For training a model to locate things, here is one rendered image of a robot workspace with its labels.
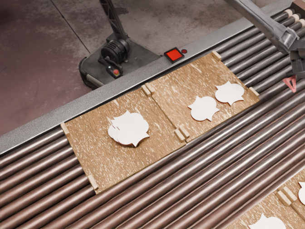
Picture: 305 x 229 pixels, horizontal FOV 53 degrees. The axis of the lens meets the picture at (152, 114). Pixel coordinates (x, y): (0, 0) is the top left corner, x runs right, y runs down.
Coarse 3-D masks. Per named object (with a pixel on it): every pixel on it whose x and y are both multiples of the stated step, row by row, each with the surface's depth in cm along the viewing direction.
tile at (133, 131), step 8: (128, 120) 126; (136, 120) 126; (144, 120) 126; (120, 128) 124; (128, 128) 124; (136, 128) 124; (144, 128) 124; (120, 136) 122; (128, 136) 122; (136, 136) 122; (144, 136) 122; (128, 144) 120; (136, 144) 120
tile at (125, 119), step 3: (126, 117) 128; (132, 117) 128; (135, 117) 128; (123, 120) 127; (126, 120) 127; (117, 123) 126; (120, 123) 126; (123, 123) 126; (114, 126) 125; (114, 129) 125; (117, 129) 125; (114, 132) 124; (117, 132) 124; (114, 135) 123; (114, 138) 122; (117, 141) 122
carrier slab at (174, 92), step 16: (192, 64) 150; (208, 64) 150; (160, 80) 144; (176, 80) 144; (192, 80) 144; (208, 80) 144; (224, 80) 144; (240, 80) 144; (160, 96) 139; (176, 96) 139; (192, 96) 139; (176, 112) 134; (224, 112) 134; (240, 112) 136; (176, 128) 130; (192, 128) 130; (208, 128) 130
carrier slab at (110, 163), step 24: (144, 96) 138; (72, 120) 131; (96, 120) 131; (168, 120) 132; (72, 144) 124; (96, 144) 125; (120, 144) 125; (144, 144) 125; (168, 144) 125; (96, 168) 119; (120, 168) 119; (144, 168) 120; (96, 192) 114
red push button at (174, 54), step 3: (171, 51) 155; (174, 51) 155; (177, 51) 155; (168, 54) 154; (171, 54) 154; (174, 54) 154; (177, 54) 154; (180, 54) 154; (171, 57) 153; (174, 57) 153; (177, 57) 153
